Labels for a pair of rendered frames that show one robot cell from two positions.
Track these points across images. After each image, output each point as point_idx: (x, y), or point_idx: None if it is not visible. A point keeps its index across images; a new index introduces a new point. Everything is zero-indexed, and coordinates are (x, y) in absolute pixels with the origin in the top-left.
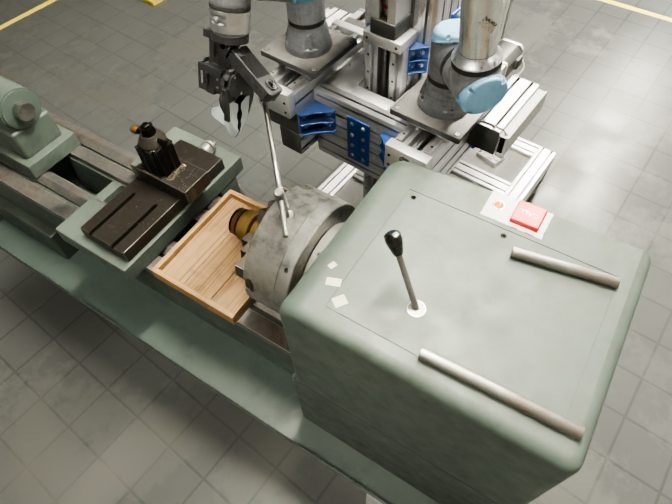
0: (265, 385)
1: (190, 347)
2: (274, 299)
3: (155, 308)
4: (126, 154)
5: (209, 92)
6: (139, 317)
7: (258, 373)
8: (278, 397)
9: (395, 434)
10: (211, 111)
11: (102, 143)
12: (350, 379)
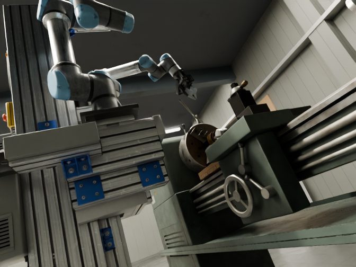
0: (269, 219)
1: (311, 208)
2: None
3: (343, 203)
4: (311, 107)
5: (193, 82)
6: (355, 198)
7: (272, 219)
8: (264, 220)
9: None
10: (196, 88)
11: (346, 83)
12: None
